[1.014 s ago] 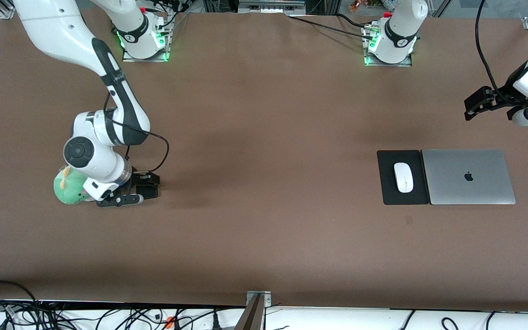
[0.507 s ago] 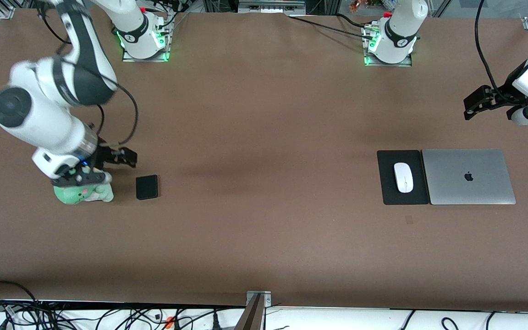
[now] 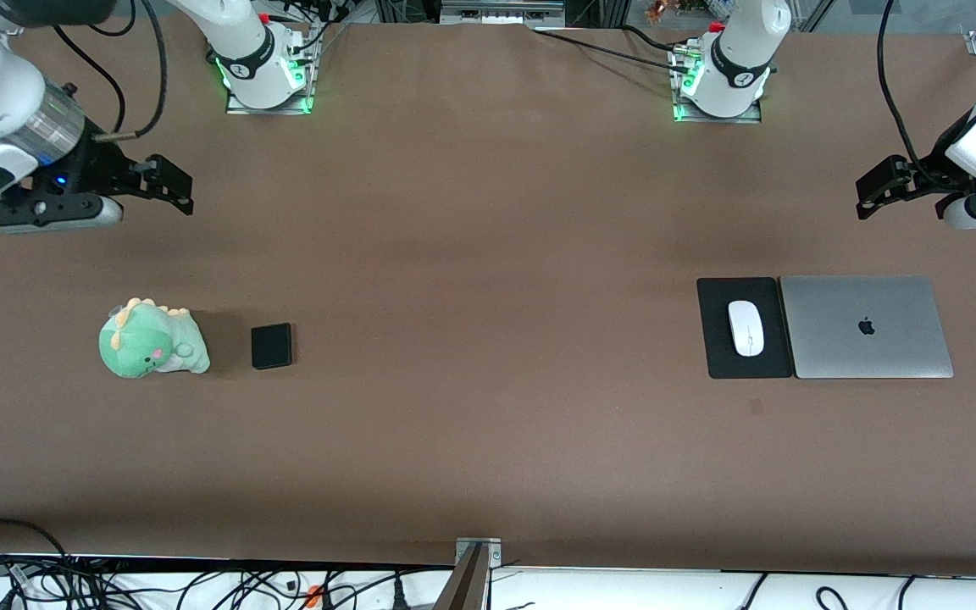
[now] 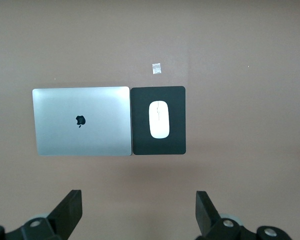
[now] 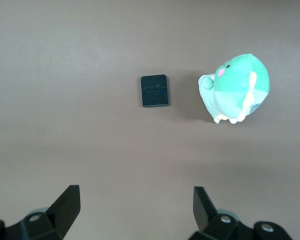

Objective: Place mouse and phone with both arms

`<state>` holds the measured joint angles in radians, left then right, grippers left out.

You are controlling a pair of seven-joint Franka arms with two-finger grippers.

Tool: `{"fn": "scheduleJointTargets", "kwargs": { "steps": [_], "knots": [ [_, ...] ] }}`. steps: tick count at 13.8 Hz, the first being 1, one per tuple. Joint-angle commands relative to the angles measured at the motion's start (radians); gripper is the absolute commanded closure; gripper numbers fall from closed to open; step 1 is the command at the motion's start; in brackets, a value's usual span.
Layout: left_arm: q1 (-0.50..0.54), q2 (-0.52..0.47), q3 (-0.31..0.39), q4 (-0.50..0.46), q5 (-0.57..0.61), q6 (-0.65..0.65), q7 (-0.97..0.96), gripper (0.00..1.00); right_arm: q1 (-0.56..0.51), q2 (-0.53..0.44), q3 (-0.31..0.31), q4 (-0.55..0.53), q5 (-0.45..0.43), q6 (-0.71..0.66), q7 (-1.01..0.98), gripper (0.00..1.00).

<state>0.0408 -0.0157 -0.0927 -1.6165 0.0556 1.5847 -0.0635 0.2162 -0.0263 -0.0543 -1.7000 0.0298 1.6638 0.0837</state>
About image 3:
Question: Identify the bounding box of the white computer mouse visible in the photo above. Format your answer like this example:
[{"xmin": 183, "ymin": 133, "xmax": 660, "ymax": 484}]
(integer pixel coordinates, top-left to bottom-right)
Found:
[{"xmin": 727, "ymin": 301, "xmax": 766, "ymax": 358}]

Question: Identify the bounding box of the black mouse pad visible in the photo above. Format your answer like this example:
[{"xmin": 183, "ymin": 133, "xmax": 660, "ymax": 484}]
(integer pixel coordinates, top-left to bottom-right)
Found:
[{"xmin": 696, "ymin": 277, "xmax": 795, "ymax": 380}]

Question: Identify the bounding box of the silver laptop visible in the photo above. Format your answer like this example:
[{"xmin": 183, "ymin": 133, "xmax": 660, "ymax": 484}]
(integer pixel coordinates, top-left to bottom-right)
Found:
[{"xmin": 779, "ymin": 274, "xmax": 955, "ymax": 380}]

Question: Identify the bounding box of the green dinosaur plush toy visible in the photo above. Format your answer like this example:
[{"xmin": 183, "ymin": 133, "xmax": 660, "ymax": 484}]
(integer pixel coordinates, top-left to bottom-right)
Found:
[{"xmin": 98, "ymin": 297, "xmax": 211, "ymax": 380}]

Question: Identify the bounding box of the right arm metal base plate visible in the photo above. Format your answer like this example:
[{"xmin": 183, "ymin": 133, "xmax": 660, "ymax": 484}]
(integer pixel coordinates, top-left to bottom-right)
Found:
[{"xmin": 225, "ymin": 34, "xmax": 319, "ymax": 116}]

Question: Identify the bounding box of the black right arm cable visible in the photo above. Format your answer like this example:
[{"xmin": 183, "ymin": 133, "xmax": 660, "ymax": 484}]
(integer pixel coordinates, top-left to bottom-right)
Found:
[{"xmin": 52, "ymin": 0, "xmax": 169, "ymax": 141}]

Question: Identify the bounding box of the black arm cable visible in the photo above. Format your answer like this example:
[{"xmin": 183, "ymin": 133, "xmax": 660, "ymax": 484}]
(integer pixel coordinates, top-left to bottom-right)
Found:
[
  {"xmin": 52, "ymin": 0, "xmax": 169, "ymax": 141},
  {"xmin": 878, "ymin": 0, "xmax": 951, "ymax": 187}
]

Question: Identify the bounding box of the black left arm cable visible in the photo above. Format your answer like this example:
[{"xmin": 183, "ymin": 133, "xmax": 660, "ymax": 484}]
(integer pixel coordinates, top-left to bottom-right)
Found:
[{"xmin": 878, "ymin": 0, "xmax": 951, "ymax": 187}]

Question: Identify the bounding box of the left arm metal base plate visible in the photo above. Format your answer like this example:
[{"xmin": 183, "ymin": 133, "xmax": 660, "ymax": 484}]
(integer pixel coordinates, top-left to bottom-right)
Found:
[{"xmin": 668, "ymin": 42, "xmax": 764, "ymax": 125}]

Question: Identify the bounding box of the thin black table cable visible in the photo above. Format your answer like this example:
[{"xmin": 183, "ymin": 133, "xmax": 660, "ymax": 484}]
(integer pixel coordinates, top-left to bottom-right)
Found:
[{"xmin": 619, "ymin": 23, "xmax": 692, "ymax": 50}]

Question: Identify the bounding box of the thick black table cable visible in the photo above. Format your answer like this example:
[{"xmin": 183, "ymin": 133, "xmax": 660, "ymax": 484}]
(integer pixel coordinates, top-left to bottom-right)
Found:
[{"xmin": 529, "ymin": 27, "xmax": 696, "ymax": 73}]

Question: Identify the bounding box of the black looped floor cable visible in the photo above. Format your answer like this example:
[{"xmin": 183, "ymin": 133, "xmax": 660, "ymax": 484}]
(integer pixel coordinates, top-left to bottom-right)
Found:
[{"xmin": 0, "ymin": 518, "xmax": 74, "ymax": 581}]

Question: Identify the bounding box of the silver aluminium frame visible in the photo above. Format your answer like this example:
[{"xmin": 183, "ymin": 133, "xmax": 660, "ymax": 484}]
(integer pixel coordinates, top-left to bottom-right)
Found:
[{"xmin": 440, "ymin": 0, "xmax": 567, "ymax": 28}]

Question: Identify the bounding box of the silver metal bracket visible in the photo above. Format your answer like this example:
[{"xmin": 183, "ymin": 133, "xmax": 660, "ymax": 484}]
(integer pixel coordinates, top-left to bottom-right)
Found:
[{"xmin": 454, "ymin": 537, "xmax": 503, "ymax": 567}]

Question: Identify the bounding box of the grey aluminium post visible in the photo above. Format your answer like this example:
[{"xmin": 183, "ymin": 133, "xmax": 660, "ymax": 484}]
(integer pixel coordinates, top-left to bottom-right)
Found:
[{"xmin": 435, "ymin": 542, "xmax": 489, "ymax": 610}]

